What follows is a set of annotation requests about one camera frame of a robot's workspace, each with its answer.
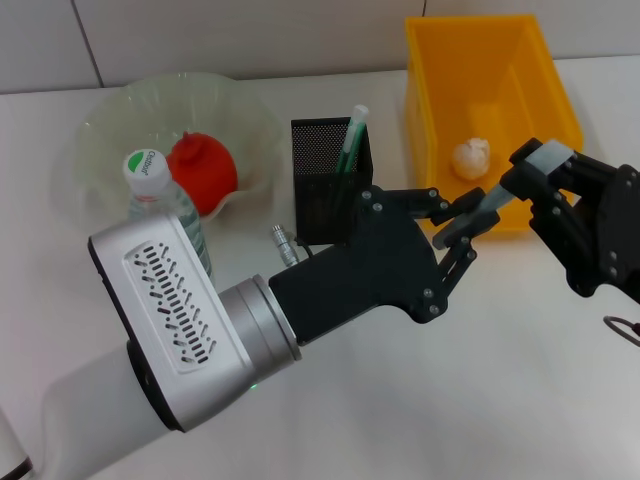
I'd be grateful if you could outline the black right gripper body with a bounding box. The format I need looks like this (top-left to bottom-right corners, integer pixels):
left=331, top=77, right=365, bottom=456
left=566, top=163, right=640, bottom=298

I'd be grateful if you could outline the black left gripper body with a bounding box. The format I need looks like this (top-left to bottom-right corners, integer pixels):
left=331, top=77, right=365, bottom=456
left=268, top=184, right=450, bottom=347

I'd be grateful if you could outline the silver glitter marker pen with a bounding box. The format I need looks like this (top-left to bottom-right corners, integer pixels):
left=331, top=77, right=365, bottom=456
left=432, top=141, right=575, bottom=250

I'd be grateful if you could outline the white paper ball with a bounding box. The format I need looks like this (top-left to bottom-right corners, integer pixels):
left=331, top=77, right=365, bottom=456
left=452, top=137, right=494, bottom=180

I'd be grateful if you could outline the mint green utility knife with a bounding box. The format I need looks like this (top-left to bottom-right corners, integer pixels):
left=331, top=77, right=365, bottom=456
left=333, top=103, right=370, bottom=201

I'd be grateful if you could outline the red-orange toy orange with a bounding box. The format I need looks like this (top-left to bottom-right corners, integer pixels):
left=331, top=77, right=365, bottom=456
left=165, top=132, right=239, bottom=217

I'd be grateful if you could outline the clear water bottle green label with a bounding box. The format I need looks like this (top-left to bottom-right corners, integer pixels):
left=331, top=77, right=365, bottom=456
left=123, top=148, right=215, bottom=284

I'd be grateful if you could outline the black mesh pen holder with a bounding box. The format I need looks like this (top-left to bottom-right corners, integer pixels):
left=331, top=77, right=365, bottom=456
left=291, top=116, right=375, bottom=246

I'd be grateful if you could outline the translucent wavy fruit bowl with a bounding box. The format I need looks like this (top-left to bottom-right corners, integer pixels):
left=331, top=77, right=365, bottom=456
left=74, top=71, right=282, bottom=236

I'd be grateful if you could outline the yellow plastic storage bin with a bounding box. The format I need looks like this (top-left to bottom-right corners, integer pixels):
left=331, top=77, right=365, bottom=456
left=404, top=14, right=585, bottom=236

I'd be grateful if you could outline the plain white partition board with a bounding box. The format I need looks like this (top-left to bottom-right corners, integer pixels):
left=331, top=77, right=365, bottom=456
left=0, top=0, right=101, bottom=96
left=74, top=0, right=426, bottom=90

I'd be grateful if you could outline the left gripper cable plug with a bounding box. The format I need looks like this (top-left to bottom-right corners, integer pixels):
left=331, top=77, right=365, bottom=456
left=271, top=225, right=315, bottom=262

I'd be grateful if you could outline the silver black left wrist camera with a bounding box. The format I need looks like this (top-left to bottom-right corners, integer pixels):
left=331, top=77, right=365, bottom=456
left=88, top=214, right=304, bottom=432

